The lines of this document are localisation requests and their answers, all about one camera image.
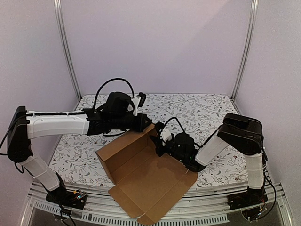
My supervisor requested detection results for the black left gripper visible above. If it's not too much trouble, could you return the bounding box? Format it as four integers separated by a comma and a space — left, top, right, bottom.
111, 114, 152, 133

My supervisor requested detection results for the brown cardboard box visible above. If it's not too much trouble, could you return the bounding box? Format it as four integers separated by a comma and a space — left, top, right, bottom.
96, 124, 198, 225

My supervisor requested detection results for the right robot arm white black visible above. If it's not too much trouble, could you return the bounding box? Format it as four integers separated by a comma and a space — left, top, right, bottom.
150, 113, 268, 205

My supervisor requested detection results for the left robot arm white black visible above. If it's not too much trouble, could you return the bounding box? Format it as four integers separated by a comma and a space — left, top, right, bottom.
4, 92, 152, 204

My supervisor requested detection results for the floral patterned table mat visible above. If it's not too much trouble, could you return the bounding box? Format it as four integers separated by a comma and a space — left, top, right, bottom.
49, 94, 248, 188

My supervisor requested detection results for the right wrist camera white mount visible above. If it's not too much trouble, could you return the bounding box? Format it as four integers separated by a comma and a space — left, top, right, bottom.
155, 122, 173, 146

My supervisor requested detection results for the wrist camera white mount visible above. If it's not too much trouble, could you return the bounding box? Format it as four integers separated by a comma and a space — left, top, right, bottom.
155, 122, 173, 146
127, 92, 146, 116

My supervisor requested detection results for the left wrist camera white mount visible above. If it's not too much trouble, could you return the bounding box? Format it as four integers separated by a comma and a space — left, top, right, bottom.
127, 92, 146, 116

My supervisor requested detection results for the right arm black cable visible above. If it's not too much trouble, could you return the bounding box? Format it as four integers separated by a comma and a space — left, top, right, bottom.
162, 117, 203, 149

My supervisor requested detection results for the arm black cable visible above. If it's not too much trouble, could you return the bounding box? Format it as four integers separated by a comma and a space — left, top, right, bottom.
162, 117, 203, 149
94, 77, 136, 111

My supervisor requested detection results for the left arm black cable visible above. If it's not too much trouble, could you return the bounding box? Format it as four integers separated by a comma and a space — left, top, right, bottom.
94, 77, 136, 111

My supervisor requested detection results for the aluminium front rail base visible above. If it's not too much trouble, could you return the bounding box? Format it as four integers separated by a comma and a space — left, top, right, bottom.
20, 182, 296, 226

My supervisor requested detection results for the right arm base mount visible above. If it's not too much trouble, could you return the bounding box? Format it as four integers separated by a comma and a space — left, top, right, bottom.
227, 187, 268, 221

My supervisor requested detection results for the left aluminium frame post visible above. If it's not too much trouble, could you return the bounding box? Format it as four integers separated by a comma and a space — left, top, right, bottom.
53, 0, 82, 100

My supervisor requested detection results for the aluminium frame post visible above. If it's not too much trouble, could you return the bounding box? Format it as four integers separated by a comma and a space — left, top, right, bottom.
230, 0, 259, 102
53, 0, 82, 100

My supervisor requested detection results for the right aluminium frame post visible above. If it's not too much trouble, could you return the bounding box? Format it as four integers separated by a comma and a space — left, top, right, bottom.
230, 0, 259, 102

